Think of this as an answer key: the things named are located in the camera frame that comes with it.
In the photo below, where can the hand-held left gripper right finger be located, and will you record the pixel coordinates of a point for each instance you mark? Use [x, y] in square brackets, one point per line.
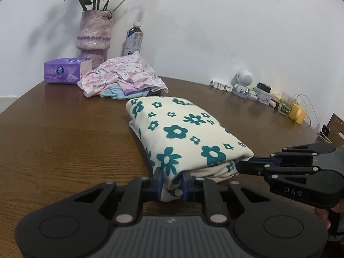
[185, 185]

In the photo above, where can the purple tissue pack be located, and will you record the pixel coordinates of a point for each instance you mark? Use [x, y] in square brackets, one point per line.
[60, 71]

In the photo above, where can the small black box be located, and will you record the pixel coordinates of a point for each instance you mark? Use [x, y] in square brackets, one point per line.
[264, 87]

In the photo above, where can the black charger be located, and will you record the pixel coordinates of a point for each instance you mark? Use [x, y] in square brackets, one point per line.
[323, 131]

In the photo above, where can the pink tube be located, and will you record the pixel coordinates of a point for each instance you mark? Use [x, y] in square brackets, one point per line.
[274, 103]

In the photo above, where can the yellow round gadget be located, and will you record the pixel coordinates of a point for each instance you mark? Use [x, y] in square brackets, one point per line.
[297, 115]

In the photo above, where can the purple knitted vase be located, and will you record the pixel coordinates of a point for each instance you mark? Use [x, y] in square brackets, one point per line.
[94, 37]

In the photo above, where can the white clip row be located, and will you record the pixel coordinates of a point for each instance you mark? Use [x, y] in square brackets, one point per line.
[221, 85]

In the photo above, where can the white astronaut figurine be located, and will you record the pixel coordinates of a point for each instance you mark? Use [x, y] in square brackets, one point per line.
[242, 80]

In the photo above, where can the green white small box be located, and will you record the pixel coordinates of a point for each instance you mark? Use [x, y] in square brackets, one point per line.
[252, 93]

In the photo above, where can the light blue cloth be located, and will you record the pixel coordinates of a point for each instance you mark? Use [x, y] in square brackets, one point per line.
[113, 93]

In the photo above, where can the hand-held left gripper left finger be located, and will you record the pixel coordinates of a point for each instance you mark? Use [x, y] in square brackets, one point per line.
[159, 184]

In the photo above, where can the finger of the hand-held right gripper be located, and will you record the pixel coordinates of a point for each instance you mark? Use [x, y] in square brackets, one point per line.
[258, 168]
[298, 156]

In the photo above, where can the glass jar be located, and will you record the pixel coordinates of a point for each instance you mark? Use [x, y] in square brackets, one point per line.
[285, 104]

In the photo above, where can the plastic tea bottle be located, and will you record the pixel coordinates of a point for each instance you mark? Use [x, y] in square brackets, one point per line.
[133, 41]

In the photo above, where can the small printed tin box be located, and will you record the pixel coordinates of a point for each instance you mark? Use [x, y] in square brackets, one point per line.
[263, 97]

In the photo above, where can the purple pink cloth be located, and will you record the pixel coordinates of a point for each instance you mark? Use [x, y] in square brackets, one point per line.
[133, 90]

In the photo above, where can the person's right hand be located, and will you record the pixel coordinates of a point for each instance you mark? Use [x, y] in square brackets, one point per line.
[325, 216]

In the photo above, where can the pink floral clothes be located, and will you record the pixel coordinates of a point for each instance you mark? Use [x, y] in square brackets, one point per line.
[123, 68]

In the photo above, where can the cream teal floral dress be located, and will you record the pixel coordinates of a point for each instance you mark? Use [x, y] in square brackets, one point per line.
[182, 134]

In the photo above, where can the brown cardboard box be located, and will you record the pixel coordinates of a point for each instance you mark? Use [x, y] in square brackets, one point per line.
[337, 129]

